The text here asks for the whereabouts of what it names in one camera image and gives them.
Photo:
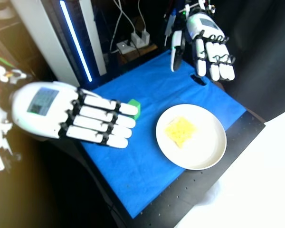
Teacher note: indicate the blue cloth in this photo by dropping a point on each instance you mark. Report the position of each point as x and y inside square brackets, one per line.
[137, 166]

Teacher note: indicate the white backdrop sheet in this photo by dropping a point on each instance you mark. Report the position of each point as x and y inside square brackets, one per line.
[251, 185]

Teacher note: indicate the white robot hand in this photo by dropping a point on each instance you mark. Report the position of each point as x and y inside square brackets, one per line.
[26, 111]
[204, 23]

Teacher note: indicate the white power strip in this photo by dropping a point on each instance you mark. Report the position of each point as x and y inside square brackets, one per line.
[124, 46]

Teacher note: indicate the brown cardboard box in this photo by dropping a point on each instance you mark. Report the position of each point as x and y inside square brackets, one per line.
[145, 51]

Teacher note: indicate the white round plate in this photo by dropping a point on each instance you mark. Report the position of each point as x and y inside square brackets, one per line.
[204, 147]

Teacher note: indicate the black curtain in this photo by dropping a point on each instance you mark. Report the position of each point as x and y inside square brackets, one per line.
[263, 59]

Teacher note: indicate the white charger plug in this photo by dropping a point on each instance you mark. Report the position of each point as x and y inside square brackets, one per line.
[140, 38]

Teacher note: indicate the white column with blue light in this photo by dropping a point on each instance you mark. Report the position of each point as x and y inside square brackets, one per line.
[45, 35]

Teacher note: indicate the green cube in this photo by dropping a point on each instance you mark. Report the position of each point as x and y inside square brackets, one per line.
[135, 104]

